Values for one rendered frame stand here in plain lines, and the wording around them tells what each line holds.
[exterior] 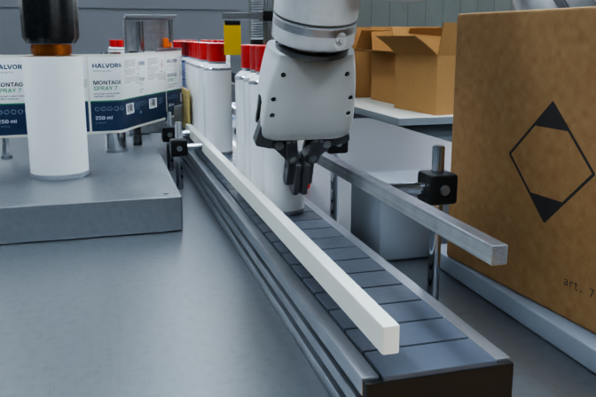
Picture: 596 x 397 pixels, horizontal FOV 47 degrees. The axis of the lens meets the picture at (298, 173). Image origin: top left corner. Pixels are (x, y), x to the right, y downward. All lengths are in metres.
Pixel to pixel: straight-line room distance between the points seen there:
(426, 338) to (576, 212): 0.19
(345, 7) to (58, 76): 0.55
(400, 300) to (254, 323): 0.15
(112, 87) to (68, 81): 0.24
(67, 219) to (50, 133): 0.19
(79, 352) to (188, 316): 0.11
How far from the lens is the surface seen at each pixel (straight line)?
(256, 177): 0.89
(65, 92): 1.09
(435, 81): 2.85
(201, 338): 0.63
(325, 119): 0.71
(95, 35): 6.46
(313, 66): 0.68
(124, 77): 1.34
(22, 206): 0.96
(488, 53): 0.71
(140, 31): 1.57
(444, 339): 0.52
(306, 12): 0.65
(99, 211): 0.95
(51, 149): 1.10
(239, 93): 0.98
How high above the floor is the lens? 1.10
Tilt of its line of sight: 11 degrees down
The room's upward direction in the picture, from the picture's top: straight up
